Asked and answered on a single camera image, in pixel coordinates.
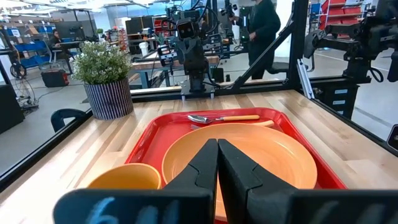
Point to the silver frame bracket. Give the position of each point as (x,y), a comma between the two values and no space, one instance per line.
(305,77)

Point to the orange plastic cup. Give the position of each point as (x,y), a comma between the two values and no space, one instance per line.
(124,177)

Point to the green artificial plant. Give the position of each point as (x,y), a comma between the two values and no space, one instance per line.
(99,62)

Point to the red storage bins shelf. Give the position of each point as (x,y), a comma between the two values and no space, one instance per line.
(340,12)

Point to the black frame hook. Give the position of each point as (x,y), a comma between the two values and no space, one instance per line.
(66,113)

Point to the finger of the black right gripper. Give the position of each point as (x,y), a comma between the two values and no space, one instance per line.
(214,45)
(167,56)

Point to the black equipment case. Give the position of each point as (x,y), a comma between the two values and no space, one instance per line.
(54,78)

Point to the striped plant pot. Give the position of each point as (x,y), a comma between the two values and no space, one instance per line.
(109,99)

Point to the orange round plate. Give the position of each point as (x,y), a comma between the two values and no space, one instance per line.
(264,149)

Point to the person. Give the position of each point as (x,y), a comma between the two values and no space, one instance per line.
(264,25)
(56,40)

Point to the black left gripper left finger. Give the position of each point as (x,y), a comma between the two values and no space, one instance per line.
(186,202)

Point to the black drawer cabinet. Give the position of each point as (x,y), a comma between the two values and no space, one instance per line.
(337,99)

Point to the wooden workbench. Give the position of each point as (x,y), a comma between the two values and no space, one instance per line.
(149,64)

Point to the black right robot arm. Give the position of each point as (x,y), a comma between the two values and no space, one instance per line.
(197,77)

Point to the black robot machine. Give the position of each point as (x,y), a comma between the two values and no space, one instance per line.
(357,37)

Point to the red plastic tray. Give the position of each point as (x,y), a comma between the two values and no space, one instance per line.
(149,140)

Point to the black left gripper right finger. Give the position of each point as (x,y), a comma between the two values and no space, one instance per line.
(255,199)

